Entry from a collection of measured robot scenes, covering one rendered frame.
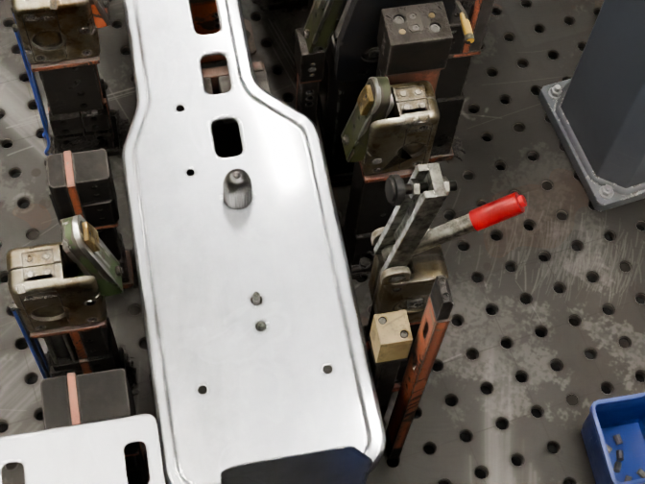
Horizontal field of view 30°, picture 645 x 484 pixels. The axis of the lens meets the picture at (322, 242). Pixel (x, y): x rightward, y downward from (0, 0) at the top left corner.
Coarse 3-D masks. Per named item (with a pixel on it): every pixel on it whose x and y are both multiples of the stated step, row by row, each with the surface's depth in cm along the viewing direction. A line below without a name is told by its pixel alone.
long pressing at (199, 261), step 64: (128, 0) 144; (192, 64) 140; (192, 128) 136; (256, 128) 137; (128, 192) 133; (192, 192) 133; (256, 192) 133; (320, 192) 133; (192, 256) 129; (256, 256) 130; (320, 256) 130; (192, 320) 126; (256, 320) 126; (320, 320) 127; (192, 384) 123; (256, 384) 123; (320, 384) 124; (192, 448) 120; (256, 448) 120; (320, 448) 121; (384, 448) 121
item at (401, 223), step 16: (416, 176) 111; (432, 176) 110; (400, 192) 109; (416, 192) 110; (432, 192) 109; (448, 192) 111; (400, 208) 117; (416, 208) 112; (432, 208) 111; (400, 224) 119; (416, 224) 114; (384, 240) 122; (400, 240) 117; (416, 240) 117; (400, 256) 120
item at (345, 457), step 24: (288, 456) 85; (312, 456) 86; (336, 456) 88; (360, 456) 89; (240, 480) 89; (264, 480) 90; (288, 480) 91; (312, 480) 93; (336, 480) 94; (360, 480) 95
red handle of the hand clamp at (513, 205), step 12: (516, 192) 118; (492, 204) 118; (504, 204) 117; (516, 204) 117; (468, 216) 119; (480, 216) 118; (492, 216) 118; (504, 216) 118; (444, 228) 120; (456, 228) 120; (468, 228) 119; (480, 228) 119; (432, 240) 121; (444, 240) 121; (384, 252) 123; (420, 252) 122
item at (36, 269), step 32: (32, 256) 123; (64, 256) 127; (32, 288) 122; (64, 288) 123; (96, 288) 125; (32, 320) 128; (64, 320) 130; (96, 320) 132; (32, 352) 137; (64, 352) 142; (96, 352) 141
